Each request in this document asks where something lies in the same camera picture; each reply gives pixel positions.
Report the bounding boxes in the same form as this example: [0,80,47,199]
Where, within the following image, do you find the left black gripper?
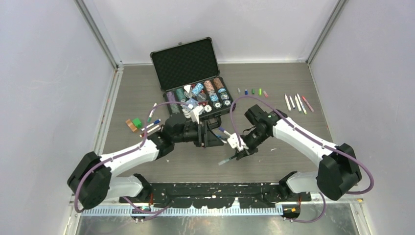
[173,120,223,147]

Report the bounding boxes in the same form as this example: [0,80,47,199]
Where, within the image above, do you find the purple cap white marker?
[219,127,231,137]

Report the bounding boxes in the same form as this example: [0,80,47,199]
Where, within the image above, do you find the dark green marker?
[218,156,237,165]

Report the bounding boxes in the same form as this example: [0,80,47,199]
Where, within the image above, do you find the green cap white marker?
[295,96,302,113]

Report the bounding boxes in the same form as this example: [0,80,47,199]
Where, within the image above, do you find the pink marker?
[302,96,314,112]

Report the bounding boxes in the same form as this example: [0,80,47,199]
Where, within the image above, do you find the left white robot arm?
[67,113,224,210]

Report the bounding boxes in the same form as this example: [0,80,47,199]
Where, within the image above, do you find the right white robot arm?
[228,105,362,201]

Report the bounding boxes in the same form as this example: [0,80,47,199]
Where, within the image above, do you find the light blue marker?
[215,134,227,143]

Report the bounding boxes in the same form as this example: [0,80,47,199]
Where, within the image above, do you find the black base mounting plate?
[128,183,311,209]

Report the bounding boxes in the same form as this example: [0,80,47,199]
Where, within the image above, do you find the green tip white marker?
[147,103,157,122]

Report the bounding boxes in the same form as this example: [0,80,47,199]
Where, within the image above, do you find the black poker chip case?
[150,37,234,129]

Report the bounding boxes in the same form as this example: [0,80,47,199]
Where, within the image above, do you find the green toy block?
[132,118,142,129]

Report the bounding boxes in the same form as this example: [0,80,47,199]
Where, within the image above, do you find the brown wooden block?
[125,119,138,133]

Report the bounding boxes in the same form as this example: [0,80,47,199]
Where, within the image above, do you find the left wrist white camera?
[190,105,205,124]

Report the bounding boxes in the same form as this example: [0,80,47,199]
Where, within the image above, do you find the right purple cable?
[229,95,375,224]

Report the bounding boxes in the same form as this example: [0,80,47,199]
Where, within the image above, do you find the purple cable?
[229,95,375,224]
[73,101,192,223]

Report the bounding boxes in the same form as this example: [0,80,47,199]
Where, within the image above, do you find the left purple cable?
[73,101,192,223]

